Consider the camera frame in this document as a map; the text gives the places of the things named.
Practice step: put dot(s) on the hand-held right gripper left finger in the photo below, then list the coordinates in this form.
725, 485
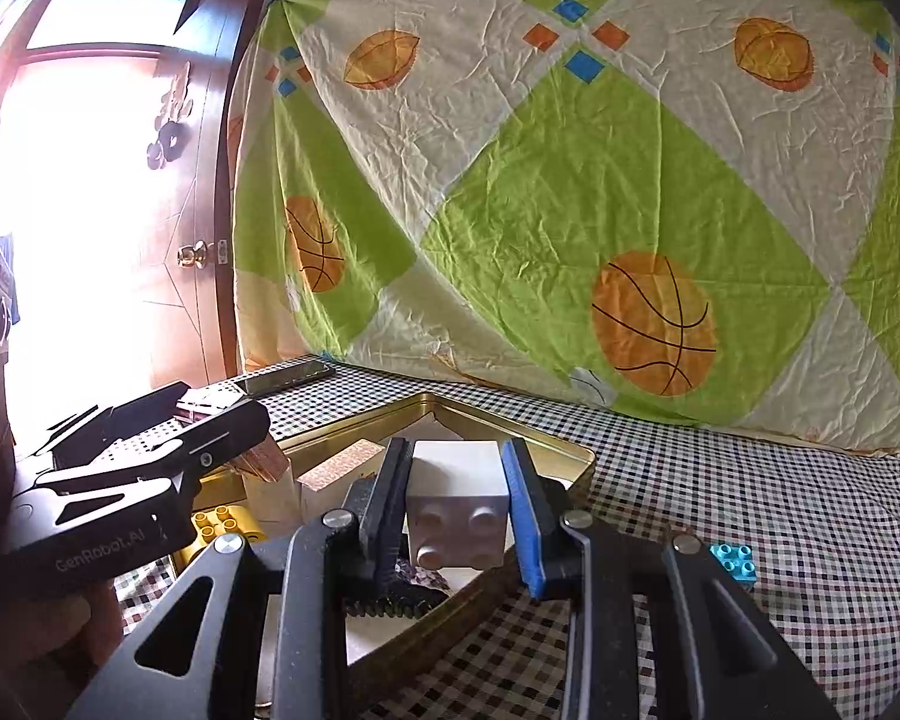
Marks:
390, 510

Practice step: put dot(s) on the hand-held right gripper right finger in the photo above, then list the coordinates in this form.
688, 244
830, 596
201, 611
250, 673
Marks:
526, 525

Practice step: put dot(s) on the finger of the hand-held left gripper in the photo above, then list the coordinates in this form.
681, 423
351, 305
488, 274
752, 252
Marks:
210, 442
135, 412

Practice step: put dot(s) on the white building block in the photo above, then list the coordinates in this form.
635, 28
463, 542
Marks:
457, 480

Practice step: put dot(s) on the yellow building block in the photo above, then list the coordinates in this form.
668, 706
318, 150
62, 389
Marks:
225, 529

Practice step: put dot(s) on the dark brown comb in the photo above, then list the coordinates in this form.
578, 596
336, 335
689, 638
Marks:
390, 606

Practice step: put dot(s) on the gold tin box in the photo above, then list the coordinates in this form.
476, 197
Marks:
465, 420

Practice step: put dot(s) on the person's left hand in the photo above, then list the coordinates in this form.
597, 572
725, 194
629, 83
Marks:
86, 619

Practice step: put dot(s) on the cork block with white face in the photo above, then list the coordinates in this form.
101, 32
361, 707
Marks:
337, 469

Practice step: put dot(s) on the dark rectangular tin lid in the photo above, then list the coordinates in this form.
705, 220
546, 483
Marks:
285, 379

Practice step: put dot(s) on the wooden door with glass pane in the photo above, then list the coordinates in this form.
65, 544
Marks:
191, 315

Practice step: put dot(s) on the brass door knob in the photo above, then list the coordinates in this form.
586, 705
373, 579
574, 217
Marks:
195, 255

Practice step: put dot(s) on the blue building block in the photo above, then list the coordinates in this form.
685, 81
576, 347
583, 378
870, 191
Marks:
735, 561

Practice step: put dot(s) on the checkered tablecloth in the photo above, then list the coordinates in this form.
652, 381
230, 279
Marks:
795, 502

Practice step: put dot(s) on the door hanging ornament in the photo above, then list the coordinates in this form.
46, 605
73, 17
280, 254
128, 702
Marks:
171, 120

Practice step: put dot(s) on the green basketball print sheet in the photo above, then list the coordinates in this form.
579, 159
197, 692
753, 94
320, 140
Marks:
570, 165

